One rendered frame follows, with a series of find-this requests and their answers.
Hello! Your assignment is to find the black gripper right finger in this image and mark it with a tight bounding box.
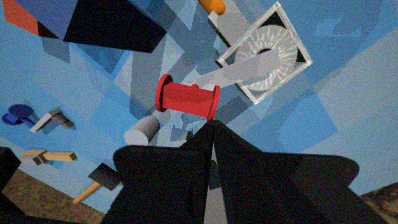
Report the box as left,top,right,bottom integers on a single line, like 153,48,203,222
213,119,359,224

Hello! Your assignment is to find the black-headed mallet with wooden handle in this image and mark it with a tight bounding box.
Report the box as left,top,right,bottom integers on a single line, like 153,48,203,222
73,163,121,204

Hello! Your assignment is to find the orange-red cube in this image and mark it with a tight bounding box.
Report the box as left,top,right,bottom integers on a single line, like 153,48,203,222
2,0,60,40

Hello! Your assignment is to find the grey cylinder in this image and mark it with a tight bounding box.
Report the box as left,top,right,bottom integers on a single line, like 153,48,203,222
124,115,160,146

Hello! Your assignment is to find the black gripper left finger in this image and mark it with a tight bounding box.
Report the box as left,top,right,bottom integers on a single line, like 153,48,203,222
112,119,215,224

